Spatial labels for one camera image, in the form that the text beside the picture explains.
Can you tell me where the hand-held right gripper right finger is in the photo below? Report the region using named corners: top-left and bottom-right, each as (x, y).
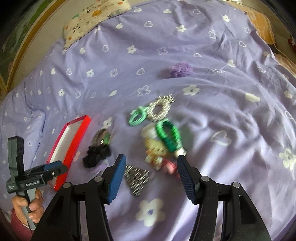
top-left (177, 155), bottom-right (272, 241)

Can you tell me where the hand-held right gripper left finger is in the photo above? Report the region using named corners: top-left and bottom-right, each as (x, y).
top-left (31, 154), bottom-right (127, 241)

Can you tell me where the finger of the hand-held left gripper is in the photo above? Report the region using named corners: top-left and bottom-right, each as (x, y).
top-left (45, 166), bottom-right (69, 184)
top-left (43, 161), bottom-right (64, 171)

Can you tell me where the silver beaded chain bracelet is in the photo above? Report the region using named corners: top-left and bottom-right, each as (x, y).
top-left (124, 165), bottom-right (150, 197)

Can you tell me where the lilac hair tie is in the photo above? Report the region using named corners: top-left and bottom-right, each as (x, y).
top-left (94, 162), bottom-right (109, 173)

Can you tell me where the black scrunchie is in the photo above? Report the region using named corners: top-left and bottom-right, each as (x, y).
top-left (83, 144), bottom-right (112, 169)

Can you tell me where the red shallow box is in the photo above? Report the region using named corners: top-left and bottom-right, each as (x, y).
top-left (46, 115), bottom-right (92, 192)

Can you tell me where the olive metal hair clip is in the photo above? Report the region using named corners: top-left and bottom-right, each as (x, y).
top-left (92, 129), bottom-right (112, 146)

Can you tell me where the yellow hair clip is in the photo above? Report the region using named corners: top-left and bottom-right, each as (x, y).
top-left (142, 124), bottom-right (170, 171)

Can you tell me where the green braided bracelet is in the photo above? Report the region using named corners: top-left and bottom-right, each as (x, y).
top-left (155, 118), bottom-right (186, 158)

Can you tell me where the mint green hair tie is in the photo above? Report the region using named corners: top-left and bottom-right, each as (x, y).
top-left (129, 105), bottom-right (148, 127)

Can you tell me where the person's left hand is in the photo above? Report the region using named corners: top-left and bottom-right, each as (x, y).
top-left (12, 189), bottom-right (45, 224)

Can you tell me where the pearl hair clip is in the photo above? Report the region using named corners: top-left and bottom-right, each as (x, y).
top-left (147, 95), bottom-right (175, 122)

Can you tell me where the purple fluffy scrunchie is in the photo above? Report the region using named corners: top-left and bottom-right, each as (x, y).
top-left (168, 62), bottom-right (193, 79)

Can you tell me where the purple flower print blanket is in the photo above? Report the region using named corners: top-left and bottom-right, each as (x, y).
top-left (0, 0), bottom-right (296, 241)

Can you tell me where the cream printed pillow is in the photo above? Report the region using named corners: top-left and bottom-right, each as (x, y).
top-left (63, 0), bottom-right (131, 49)

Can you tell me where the orange patterned blanket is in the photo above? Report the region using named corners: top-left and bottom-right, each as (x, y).
top-left (233, 0), bottom-right (296, 77)

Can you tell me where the wooden bed frame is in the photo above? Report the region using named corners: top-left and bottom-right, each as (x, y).
top-left (5, 0), bottom-right (70, 93)

